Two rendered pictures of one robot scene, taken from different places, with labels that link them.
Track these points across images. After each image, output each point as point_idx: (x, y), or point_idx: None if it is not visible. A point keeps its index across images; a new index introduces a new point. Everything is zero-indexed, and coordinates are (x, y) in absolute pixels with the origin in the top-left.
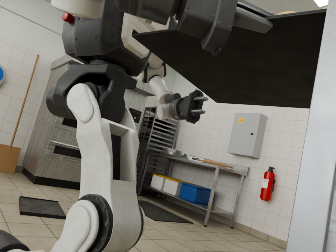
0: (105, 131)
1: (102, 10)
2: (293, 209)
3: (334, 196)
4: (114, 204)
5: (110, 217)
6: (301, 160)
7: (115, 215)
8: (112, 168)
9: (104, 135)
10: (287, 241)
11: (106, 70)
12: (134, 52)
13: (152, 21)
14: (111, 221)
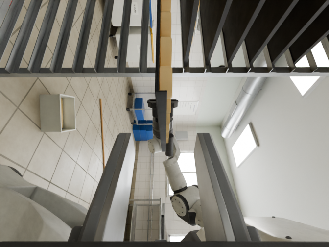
0: (85, 210)
1: (153, 139)
2: (108, 77)
3: (112, 67)
4: (17, 174)
5: (14, 169)
6: (119, 77)
7: (11, 169)
8: (47, 190)
9: (82, 206)
10: (101, 77)
11: (157, 239)
12: (200, 237)
13: (263, 228)
14: (11, 167)
